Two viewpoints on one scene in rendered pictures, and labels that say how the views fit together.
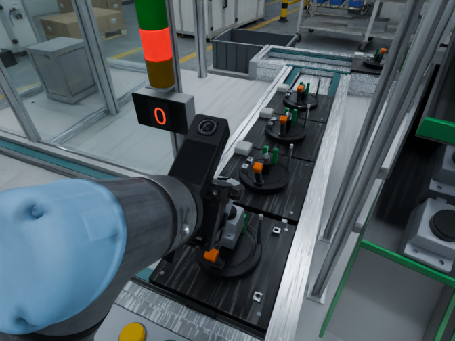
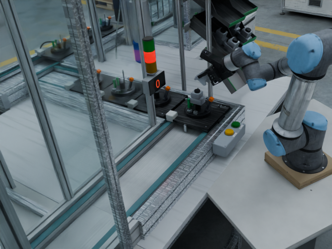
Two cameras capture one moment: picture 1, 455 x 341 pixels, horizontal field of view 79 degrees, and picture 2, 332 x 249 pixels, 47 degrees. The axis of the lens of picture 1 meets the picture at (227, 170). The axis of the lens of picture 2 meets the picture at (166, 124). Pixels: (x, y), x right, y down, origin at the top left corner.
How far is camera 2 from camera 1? 1.70 m
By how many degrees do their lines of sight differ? 59
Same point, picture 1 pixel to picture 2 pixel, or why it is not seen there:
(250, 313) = (224, 108)
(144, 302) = (216, 133)
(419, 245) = (234, 47)
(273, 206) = (178, 100)
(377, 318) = (233, 80)
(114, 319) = (222, 138)
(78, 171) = (119, 169)
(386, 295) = not seen: hidden behind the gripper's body
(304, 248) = not seen: hidden behind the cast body
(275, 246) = not seen: hidden behind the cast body
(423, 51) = (209, 17)
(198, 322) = (225, 120)
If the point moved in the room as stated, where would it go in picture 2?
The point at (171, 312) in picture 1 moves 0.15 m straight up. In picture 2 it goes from (221, 125) to (221, 99)
